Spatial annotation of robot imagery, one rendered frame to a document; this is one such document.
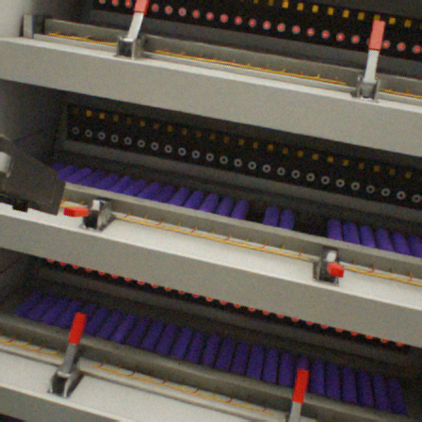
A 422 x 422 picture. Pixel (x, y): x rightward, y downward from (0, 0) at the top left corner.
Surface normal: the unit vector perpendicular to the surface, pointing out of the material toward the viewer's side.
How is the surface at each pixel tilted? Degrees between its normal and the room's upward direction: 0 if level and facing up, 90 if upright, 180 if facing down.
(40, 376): 21
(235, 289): 111
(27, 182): 91
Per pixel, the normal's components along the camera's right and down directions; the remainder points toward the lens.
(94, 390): 0.14, -0.91
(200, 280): -0.21, 0.36
